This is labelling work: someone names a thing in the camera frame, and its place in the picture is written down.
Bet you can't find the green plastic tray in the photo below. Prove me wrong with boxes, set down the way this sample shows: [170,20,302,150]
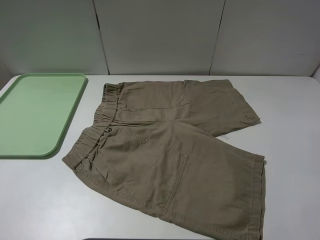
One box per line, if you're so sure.
[0,73,86,157]

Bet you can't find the khaki shorts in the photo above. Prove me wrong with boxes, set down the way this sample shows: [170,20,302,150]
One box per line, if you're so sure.
[62,79,266,240]

